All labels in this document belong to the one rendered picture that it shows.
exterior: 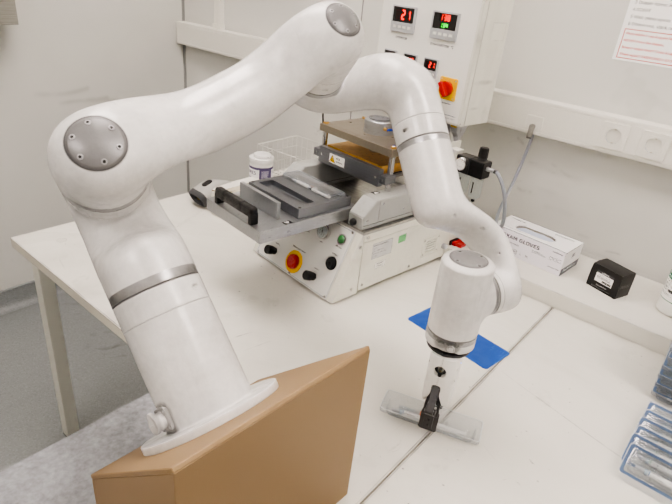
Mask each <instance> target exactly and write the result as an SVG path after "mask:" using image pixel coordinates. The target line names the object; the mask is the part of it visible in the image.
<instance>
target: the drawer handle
mask: <svg viewBox="0 0 672 504"><path fill-rule="evenodd" d="M224 202H225V203H227V204H229V205H230V206H232V207H233V208H235V209H236V210H238V211H240V212H241V213H243V214H244V215H246V216H248V224H249V225H250V226H252V225H256V224H258V209H257V207H255V206H253V205H252V204H250V203H248V202H247V201H245V200H243V199H242V198H240V197H238V196H237V195H235V194H233V193H232V192H230V191H228V190H227V189H225V188H223V187H221V186H219V187H216V188H215V203H216V204H220V203H224Z"/></svg>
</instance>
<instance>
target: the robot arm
mask: <svg viewBox="0 0 672 504"><path fill-rule="evenodd" d="M364 42H365V34H364V28H363V25H362V22H361V20H360V18H359V17H358V15H357V14H356V13H355V12H354V11H353V10H352V9H351V8H350V7H349V6H347V5H345V4H343V3H341V2H338V1H322V2H319V3H316V4H314V5H311V6H309V7H308V8H306V9H304V10H302V11H301V12H299V13H298V14H296V15H295V16H293V17H292V18H291V19H290V20H288V21H287V22H286V23H285V24H283V25H282V26H281V27H280V28H279V29H278V30H277V31H276V32H274V33H273V34H272V35H271V36H270V37H269V38H268V39H267V40H266V41H265V42H264V43H262V44H261V45H260V46H259V47H258V48H257V49H255V50H254V51H253V52H252V53H251V54H249V55H248V56H247V57H245V58H244V59H243V60H241V61H240V62H238V63H236V64H235V65H233V66H231V67H229V68H228V69H226V70H224V71H222V72H220V73H218V74H215V75H213V76H211V77H209V78H208V79H205V80H203V81H201V82H199V83H197V84H195V85H193V86H190V87H188V88H185V89H182V90H179V91H175V92H171V93H166V94H158V95H150V96H141V97H133V98H126V99H119V100H114V101H109V102H105V103H100V104H97V105H93V106H90V107H87V108H84V109H82V110H79V111H77V112H75V113H73V114H71V115H70V116H68V117H67V118H65V119H64V120H63V121H62V122H61V123H60V124H59V125H58V126H57V127H56V128H55V130H54V131H53V133H52V135H51V137H50V139H49V143H48V147H47V162H48V166H49V170H50V173H51V175H52V177H53V179H54V180H55V182H56V184H57V186H58V188H59V190H60V192H61V193H62V195H63V197H64V199H65V201H66V203H67V206H68V208H69V210H70V212H71V214H72V217H73V219H74V221H75V223H76V225H77V228H78V230H79V232H80V234H81V237H82V239H83V241H84V244H85V246H86V248H87V251H88V254H89V256H90V259H91V261H92V264H93V266H94V269H95V271H96V273H97V276H98V278H99V280H100V283H101V285H102V287H103V290H104V292H105V294H106V296H107V299H108V301H109V303H110V305H111V308H112V310H113V312H114V315H115V317H116V319H117V321H118V324H119V326H120V328H121V330H122V333H123V335H124V337H125V339H126V342H127V344H128V346H129V348H130V351H131V353H132V355H133V357H134V360H135V362H136V364H137V366H138V369H139V371H140V373H141V376H142V378H143V380H144V382H145V385H146V387H147V389H148V391H149V394H150V396H151V398H152V400H153V403H154V405H155V407H156V410H155V411H154V413H155V414H154V415H153V414H152V413H149V414H147V423H148V426H149V428H150V430H151V432H152V433H153V434H154V435H155V436H153V437H152V438H150V439H149V440H148V441H147V442H145V443H144V444H143V445H142V446H141V451H142V453H143V455H144V456H152V455H156V454H159V453H162V452H165V451H167V450H170V449H172V448H175V447H177V446H180V445H182V444H184V443H186V442H189V441H191V440H193V439H195V438H197V437H199V436H201V435H203V434H205V433H207V432H209V431H211V430H213V429H215V428H217V427H219V426H221V425H223V424H224V423H226V422H228V421H230V420H232V419H234V418H235V417H237V416H239V415H241V414H242V413H244V412H246V411H247V410H249V409H251V408H252V407H254V406H255V405H257V404H258V403H260V402H261V401H263V400H264V399H266V398H267V397H269V396H270V395H271V394H272V393H274V392H275V391H276V390H277V389H278V387H279V385H278V382H277V380H276V379H275V378H271V379H267V380H263V381H261V382H258V383H255V384H253V385H250V384H249V382H248V380H247V378H246V375H245V373H244V371H243V369H242V366H241V364H240V362H239V360H238V358H237V355H236V353H235V351H234V349H233V347H232V344H231V342H230V340H229V338H228V336H227V333H226V331H225V329H224V327H223V325H222V322H221V320H220V318H219V316H218V314H217V311H216V309H215V307H214V305H213V303H212V300H211V298H210V296H209V294H208V292H207V289H206V287H205V285H204V283H203V281H202V278H201V276H200V274H199V272H198V270H197V267H196V265H195V263H194V261H193V259H192V256H191V254H190V252H189V250H188V248H187V246H186V244H185V242H184V240H183V239H182V237H181V235H180V234H179V232H178V231H177V230H176V228H175V227H174V225H173V224H172V223H171V221H170V220H169V218H168V216H167V215H166V213H165V211H164V210H163V208H162V206H161V204H160V202H159V200H158V198H157V196H156V193H155V191H154V188H153V186H152V182H151V180H152V179H153V178H155V177H156V176H157V175H159V174H160V173H162V172H164V171H165V170H167V169H169V168H171V167H173V166H175V165H177V164H180V163H182V162H185V161H188V160H191V159H194V158H198V157H201V156H205V155H209V154H211V153H214V152H217V151H219V150H221V149H223V148H226V147H228V146H230V145H232V144H234V143H236V142H238V141H239V140H241V139H243V138H245V137H247V136H249V135H250V134H252V133H254V132H256V131H258V130H260V129H261V128H263V127H265V126H266V125H268V124H269V123H271V122H272V121H273V120H275V119H276V118H277V117H279V116H280V115H281V114H282V113H284V112H285V111H286V110H287V109H289V108H290V107H291V106H292V105H293V104H296V105H298V106H300V107H302V108H304V109H306V110H309V111H312V112H316V113H324V114H335V113H345V112H353V111H362V110H381V111H384V112H385V113H387V115H388V116H389V118H390V121H391V125H392V130H393V134H394V138H395V143H396V147H397V151H398V156H399V160H400V164H401V168H402V172H403V176H404V180H405V184H406V188H407V192H408V197H409V201H410V205H411V209H412V212H413V215H414V217H415V219H416V221H417V222H418V223H419V224H420V225H422V226H424V227H427V228H432V229H437V230H441V231H445V232H448V233H450V234H453V235H455V236H456V237H458V238H459V239H461V240H462V241H463V242H464V243H465V244H466V245H467V246H468V248H469V249H470V250H466V249H454V250H450V251H447V252H446V253H444V254H443V256H442V258H441V263H440V267H439V272H438V277H437V281H436V286H435V291H434V295H433V300H432V304H431V309H430V314H429V318H428V323H427V327H426V331H425V338H426V340H427V345H428V346H429V348H430V349H431V353H430V357H429V362H428V366H427V371H426V376H425V381H424V387H423V393H422V398H423V399H424V400H425V403H424V407H423V408H422V410H421V415H420V419H419V423H418V426H419V427H421V428H423V429H426V430H429V431H432V432H435V431H436V428H437V424H438V420H439V416H440V414H439V410H440V407H443V406H444V407H448V406H449V405H450V402H451V399H452V395H453V392H454V389H455V385H456V381H457V378H458V374H459V370H460V366H461V362H462V358H463V357H465V356H467V355H468V354H469V353H470V352H471V351H472V350H473V349H474V346H475V343H476V339H477V335H478V332H479V328H480V325H481V323H482V321H483V320H484V319H485V318H486V317H487V316H489V315H493V314H497V313H501V312H505V311H508V310H511V309H513V308H515V307H516V306H517V305H518V304H519V302H520V301H521V297H522V284H521V278H520V274H519V270H518V266H517V263H516V259H515V256H514V253H513V250H512V247H511V244H510V242H509V240H508V238H507V236H506V234H505V233H504V231H503V230H502V229H501V227H500V226H499V225H498V224H497V223H496V222H495V221H494V220H493V219H492V218H491V217H490V216H488V215H487V214H486V213H485V212H483V211H482V210H480V209H479V208H477V207H476V206H474V205H473V204H472V203H471V202H469V201H468V200H467V198H466V197H465V196H464V193H463V191H462V187H461V183H460V179H459V174H458V170H457V166H456V161H455V157H454V153H453V149H452V144H451V140H450V136H449V132H448V128H447V124H446V120H445V116H444V111H443V107H442V103H441V99H440V95H439V92H438V88H437V85H436V83H435V80H434V78H433V77H432V75H431V74H430V72H429V71H428V70H427V69H426V68H425V67H424V66H422V65H421V64H419V63H418V62H416V61H414V60H412V59H410V58H408V57H406V56H403V55H400V54H396V53H377V54H372V55H368V56H365V57H362V58H359V57H360V55H361V53H362V50H363V47H364ZM358 58H359V59H358ZM435 405H437V409H434V408H435Z"/></svg>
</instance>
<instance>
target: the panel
mask: <svg viewBox="0 0 672 504"><path fill-rule="evenodd" d="M329 226H330V227H331V235H330V237H329V238H328V239H326V240H322V239H319V237H318V236H317V229H318V228H315V229H312V230H308V231H305V232H301V233H298V234H294V235H291V236H287V237H284V238H280V239H277V240H273V241H270V242H266V243H263V244H259V246H258V248H257V251H256V252H257V253H258V254H260V255H261V256H262V257H264V258H265V259H267V260H268V261H270V262H271V263H273V264H274V265H275V266H277V267H278V268H280V269H281V270H283V271H284V272H286V273H287V274H288V275H290V276H291V277H293V278H294V279H296V280H297V281H299V282H300V283H301V284H303V285H304V286H306V287H307V288H309V289H310V290H312V291H313V292H314V293H316V294H317V295H319V296H320V297H322V298H323V299H325V300H326V299H327V297H328V295H329V292H330V290H331V288H332V286H333V284H334V281H335V279H336V277H337V275H338V272H339V270H340V268H341V266H342V263H343V261H344V259H345V257H346V254H347V252H348V250H349V248H350V245H351V243H352V241H353V239H354V236H355V234H356V231H354V230H352V229H350V228H348V227H346V226H345V225H343V224H341V223H339V222H336V223H333V224H329ZM340 235H343V236H344V238H345V240H344V242H343V243H342V244H340V243H338V241H337V239H338V237H339V236H340ZM266 245H272V246H274V247H276V248H277V253H276V254H275V255H274V254H266V253H265V252H264V247H265V246H266ZM290 254H296V255H297V256H298V257H299V264H298V266H297V267H296V268H295V269H290V268H288V266H287V258H288V256H289V255H290ZM329 257H331V258H333V259H334V260H335V266H334V267H333V268H332V269H329V268H327V267H326V265H325V263H326V260H327V259H328V258H329ZM305 270H308V271H312V272H314V273H315V274H316V279H315V280H314V281H312V280H311V281H308V280H304V279H303V277H302V274H303V272H304V271H305Z"/></svg>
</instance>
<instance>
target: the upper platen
mask: <svg viewBox="0 0 672 504"><path fill-rule="evenodd" d="M327 146H328V147H331V148H333V149H336V150H338V151H340V152H343V153H345V154H348V155H350V156H352V157H355V158H357V159H360V160H362V161H365V162H367V163H369V164H372V165H374V166H377V167H379V168H381V169H384V173H383V174H386V173H387V168H388V162H389V157H388V156H385V155H382V154H380V153H377V152H375V151H372V150H370V149H367V148H365V147H362V146H359V145H357V144H354V143H352V142H349V141H345V142H339V143H332V144H328V145H327ZM393 174H395V175H396V177H399V176H403V172H402V168H401V164H400V160H399V157H396V158H395V165H394V171H393Z"/></svg>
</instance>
